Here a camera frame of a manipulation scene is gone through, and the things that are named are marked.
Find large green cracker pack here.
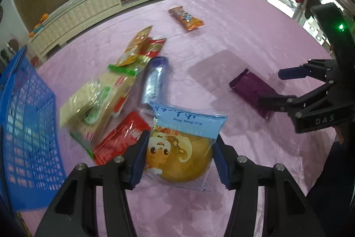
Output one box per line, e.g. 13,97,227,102
59,55,150,158

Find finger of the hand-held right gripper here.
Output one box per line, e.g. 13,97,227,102
278,59,337,81
258,81,335,115

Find blue bun packet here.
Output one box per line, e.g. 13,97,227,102
143,100,229,193

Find blue plastic basket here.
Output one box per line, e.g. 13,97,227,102
0,45,67,211

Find orange yellow snack packet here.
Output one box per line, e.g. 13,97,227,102
116,26,154,67

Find clear blue striped packet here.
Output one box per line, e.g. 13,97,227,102
140,56,170,106

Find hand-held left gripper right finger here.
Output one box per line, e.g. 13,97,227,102
213,134,326,237

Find small red snack packet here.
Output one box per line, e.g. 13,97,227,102
143,36,167,58

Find cream tv cabinet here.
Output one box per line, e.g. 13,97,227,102
28,0,170,62

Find pink tablecloth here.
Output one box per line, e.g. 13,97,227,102
17,0,340,237

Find orange-ended cracker packet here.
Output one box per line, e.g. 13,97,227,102
169,6,204,32

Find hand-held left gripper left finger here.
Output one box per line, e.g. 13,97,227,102
35,130,152,237

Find purple biscuit packet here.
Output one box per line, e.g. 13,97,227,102
229,68,275,121

